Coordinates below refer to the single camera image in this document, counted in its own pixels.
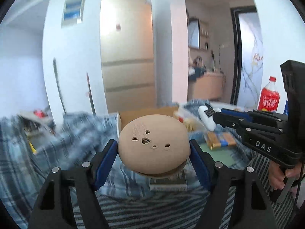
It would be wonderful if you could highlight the small white plush toy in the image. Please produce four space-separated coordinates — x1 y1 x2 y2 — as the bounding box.
198 103 221 131

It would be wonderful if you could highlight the tan round face plush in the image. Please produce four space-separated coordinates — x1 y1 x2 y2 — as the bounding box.
118 114 191 176

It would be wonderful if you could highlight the person's right hand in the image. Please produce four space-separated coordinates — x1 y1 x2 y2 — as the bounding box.
268 161 302 190

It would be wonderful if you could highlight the gold blue cigarette pack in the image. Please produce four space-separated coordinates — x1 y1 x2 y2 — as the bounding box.
205 131 237 150

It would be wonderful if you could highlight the green notepad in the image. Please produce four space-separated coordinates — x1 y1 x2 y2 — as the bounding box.
199 143 249 170

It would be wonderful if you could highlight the red soda bottle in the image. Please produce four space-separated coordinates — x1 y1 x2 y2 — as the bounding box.
258 76 280 112

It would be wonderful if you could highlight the blue plaid shirt cloth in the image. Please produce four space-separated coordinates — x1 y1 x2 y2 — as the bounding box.
0 99 261 229

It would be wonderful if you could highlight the pale yellow small carton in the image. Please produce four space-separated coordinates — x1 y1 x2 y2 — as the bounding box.
173 110 194 132

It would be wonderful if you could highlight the beige bathroom vanity cabinet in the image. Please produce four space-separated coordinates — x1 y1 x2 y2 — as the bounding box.
187 72 225 101

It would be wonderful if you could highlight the white cardboard tray box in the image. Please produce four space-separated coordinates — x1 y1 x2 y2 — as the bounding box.
116 105 206 139

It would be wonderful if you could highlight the dark blue clothing pile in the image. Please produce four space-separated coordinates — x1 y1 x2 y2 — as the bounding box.
188 67 205 82

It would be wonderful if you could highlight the grey striped cloth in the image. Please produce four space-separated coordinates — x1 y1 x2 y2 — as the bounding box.
97 149 294 228

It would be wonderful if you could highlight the red items pile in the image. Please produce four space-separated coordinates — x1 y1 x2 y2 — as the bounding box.
33 110 47 118

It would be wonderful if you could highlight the bathroom mirror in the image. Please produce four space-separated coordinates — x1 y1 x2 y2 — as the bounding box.
188 18 200 49

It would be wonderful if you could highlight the gold three-door refrigerator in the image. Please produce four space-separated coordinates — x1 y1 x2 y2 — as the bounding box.
100 0 156 113

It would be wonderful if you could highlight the black door frame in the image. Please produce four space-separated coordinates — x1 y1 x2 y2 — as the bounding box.
230 6 257 105

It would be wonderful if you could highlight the grey green mop handle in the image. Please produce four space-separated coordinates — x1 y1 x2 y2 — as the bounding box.
53 58 67 114

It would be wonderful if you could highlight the grey wall electrical panel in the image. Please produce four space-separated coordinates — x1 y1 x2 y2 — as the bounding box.
62 0 85 27

